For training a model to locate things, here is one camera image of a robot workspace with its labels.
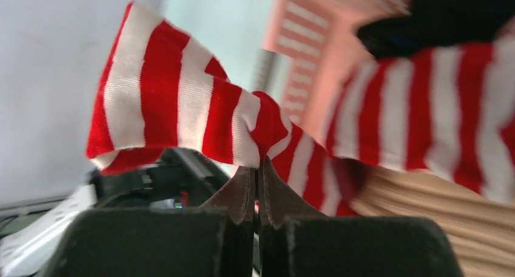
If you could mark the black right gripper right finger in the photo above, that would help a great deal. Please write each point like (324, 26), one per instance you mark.
(277, 201)

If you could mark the pink plastic basket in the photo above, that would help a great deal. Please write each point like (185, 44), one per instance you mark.
(308, 48)

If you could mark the black blue white sock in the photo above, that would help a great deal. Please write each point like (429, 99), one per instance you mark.
(435, 23)

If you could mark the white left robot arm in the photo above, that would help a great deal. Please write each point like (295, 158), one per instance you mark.
(180, 178)

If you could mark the red white striped sock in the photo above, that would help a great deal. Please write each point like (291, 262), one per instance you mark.
(161, 88)
(447, 110)

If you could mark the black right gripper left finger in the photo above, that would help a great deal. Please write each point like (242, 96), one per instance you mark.
(237, 196)

